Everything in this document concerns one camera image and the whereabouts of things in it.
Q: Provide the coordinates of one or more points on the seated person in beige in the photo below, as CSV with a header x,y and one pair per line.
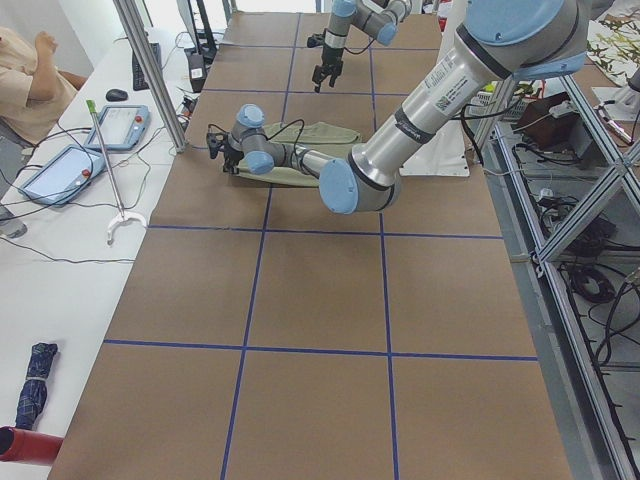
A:
x,y
34,91

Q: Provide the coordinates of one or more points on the lower teach pendant tablet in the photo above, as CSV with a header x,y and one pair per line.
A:
x,y
63,177

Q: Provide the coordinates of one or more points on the brown box on frame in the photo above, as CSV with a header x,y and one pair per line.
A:
x,y
540,126

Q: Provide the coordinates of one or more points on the metal reacher stick white hook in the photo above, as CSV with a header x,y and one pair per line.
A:
x,y
123,216

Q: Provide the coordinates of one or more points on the black computer mouse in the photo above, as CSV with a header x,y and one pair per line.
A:
x,y
116,95

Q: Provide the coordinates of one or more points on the dark blue folded umbrella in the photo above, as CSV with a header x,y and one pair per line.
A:
x,y
33,394

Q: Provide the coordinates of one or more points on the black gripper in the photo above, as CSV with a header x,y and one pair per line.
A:
x,y
231,151
330,59

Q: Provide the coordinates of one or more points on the olive green long-sleeve shirt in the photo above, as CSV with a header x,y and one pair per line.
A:
x,y
329,139

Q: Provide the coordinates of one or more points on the upper teach pendant tablet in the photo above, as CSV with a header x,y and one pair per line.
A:
x,y
122,126

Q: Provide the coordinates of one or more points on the aluminium frame rail structure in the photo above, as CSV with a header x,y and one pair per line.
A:
x,y
571,214

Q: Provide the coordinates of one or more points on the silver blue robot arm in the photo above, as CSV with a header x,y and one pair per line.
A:
x,y
380,25
496,40

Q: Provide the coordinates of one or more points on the teach pendant tablet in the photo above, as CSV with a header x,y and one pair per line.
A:
x,y
122,126
63,177

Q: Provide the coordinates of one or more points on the aluminium frame post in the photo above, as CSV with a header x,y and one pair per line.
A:
x,y
135,31

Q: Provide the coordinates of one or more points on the red fire extinguisher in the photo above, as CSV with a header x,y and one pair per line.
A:
x,y
29,447

